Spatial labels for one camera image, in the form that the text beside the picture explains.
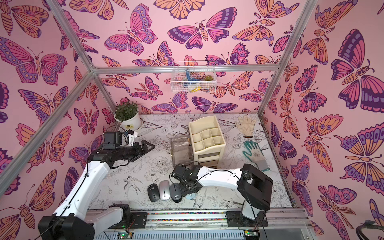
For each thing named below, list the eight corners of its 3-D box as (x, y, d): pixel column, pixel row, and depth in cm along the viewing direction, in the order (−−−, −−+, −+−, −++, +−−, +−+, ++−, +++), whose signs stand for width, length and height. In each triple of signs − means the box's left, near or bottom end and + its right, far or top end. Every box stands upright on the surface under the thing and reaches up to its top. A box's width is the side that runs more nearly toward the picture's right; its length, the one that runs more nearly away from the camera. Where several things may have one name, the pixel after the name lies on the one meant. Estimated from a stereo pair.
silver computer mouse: (160, 201, 82) (159, 200, 80) (159, 182, 88) (159, 181, 87) (170, 199, 82) (170, 198, 80) (169, 180, 89) (169, 179, 87)
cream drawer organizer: (196, 176, 90) (195, 153, 69) (190, 146, 104) (188, 119, 82) (220, 171, 92) (227, 147, 70) (211, 143, 105) (215, 115, 84)
